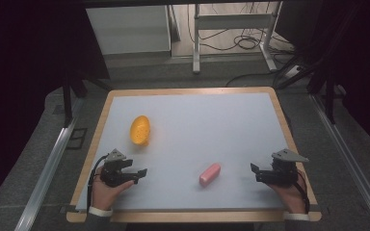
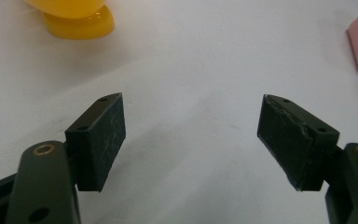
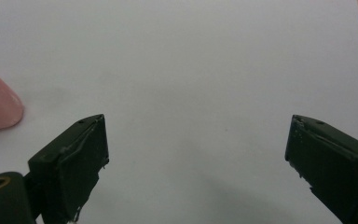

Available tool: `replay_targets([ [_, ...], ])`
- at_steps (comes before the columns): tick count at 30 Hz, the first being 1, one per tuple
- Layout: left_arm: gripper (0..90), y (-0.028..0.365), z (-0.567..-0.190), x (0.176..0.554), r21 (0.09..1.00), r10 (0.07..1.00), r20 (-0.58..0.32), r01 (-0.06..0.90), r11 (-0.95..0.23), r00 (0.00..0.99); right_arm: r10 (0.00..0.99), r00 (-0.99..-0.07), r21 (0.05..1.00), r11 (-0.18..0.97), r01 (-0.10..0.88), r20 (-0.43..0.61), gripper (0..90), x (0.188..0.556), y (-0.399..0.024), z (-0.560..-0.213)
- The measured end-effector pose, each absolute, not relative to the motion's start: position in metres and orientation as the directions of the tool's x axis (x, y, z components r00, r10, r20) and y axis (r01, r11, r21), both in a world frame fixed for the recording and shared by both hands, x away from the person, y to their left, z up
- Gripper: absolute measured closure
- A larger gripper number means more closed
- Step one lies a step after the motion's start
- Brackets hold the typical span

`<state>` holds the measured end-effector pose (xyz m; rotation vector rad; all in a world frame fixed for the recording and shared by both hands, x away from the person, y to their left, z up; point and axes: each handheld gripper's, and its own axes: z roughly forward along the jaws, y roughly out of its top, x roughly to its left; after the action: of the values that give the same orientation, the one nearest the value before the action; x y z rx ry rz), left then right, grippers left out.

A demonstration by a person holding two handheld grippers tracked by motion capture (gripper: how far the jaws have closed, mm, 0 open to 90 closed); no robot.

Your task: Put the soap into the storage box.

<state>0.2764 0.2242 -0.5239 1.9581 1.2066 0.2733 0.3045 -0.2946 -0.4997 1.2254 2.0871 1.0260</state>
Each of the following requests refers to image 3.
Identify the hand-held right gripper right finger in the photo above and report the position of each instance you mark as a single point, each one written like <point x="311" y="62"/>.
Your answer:
<point x="332" y="161"/>

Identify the white paper sheet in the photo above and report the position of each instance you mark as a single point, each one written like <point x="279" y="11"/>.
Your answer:
<point x="180" y="77"/>

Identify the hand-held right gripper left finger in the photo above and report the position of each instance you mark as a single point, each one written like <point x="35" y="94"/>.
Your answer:
<point x="71" y="161"/>

